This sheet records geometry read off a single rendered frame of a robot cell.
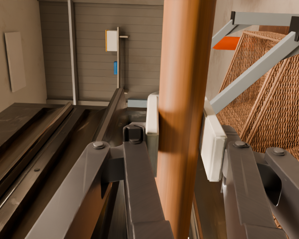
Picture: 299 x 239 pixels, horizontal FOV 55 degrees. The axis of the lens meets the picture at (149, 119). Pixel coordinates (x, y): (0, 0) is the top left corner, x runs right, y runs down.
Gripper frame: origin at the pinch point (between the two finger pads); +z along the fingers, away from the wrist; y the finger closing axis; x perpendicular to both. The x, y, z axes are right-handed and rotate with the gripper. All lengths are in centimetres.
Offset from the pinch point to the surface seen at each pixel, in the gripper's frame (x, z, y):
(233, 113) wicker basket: -50, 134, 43
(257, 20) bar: 3, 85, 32
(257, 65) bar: -3.0, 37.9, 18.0
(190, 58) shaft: 5.2, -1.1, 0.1
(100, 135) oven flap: -40, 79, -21
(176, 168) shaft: -2.2, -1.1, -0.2
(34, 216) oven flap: -56, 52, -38
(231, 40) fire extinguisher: -33, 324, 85
